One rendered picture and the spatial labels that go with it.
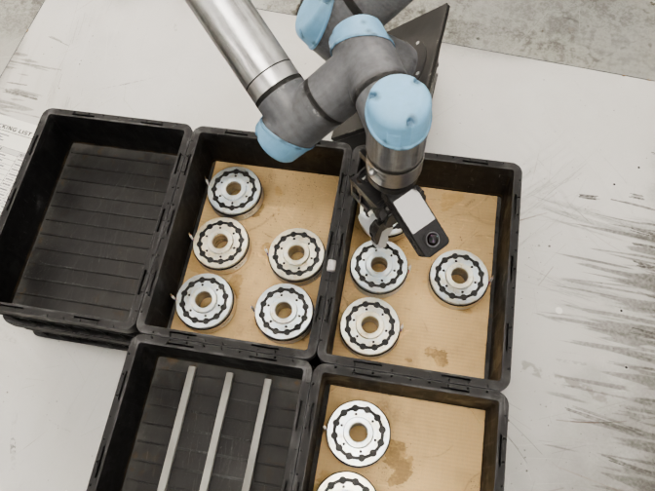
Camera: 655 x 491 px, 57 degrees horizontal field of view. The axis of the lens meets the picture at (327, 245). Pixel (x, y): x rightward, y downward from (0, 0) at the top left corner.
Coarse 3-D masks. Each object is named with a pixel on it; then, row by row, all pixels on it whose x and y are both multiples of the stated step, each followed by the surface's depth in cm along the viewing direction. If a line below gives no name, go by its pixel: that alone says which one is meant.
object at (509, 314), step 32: (352, 160) 108; (448, 160) 107; (480, 160) 106; (512, 192) 104; (512, 224) 101; (512, 256) 99; (512, 288) 97; (512, 320) 95; (320, 352) 95; (480, 384) 92
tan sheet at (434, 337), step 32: (448, 192) 115; (448, 224) 113; (480, 224) 112; (416, 256) 111; (480, 256) 110; (352, 288) 109; (416, 288) 108; (416, 320) 106; (448, 320) 106; (480, 320) 106; (416, 352) 104; (448, 352) 104; (480, 352) 103
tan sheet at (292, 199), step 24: (216, 168) 120; (264, 168) 120; (264, 192) 117; (288, 192) 117; (312, 192) 117; (216, 216) 116; (264, 216) 115; (288, 216) 115; (312, 216) 115; (264, 240) 114; (192, 264) 112; (264, 264) 112; (240, 288) 110; (264, 288) 110; (312, 288) 109; (240, 312) 108; (288, 312) 108; (240, 336) 107; (264, 336) 106
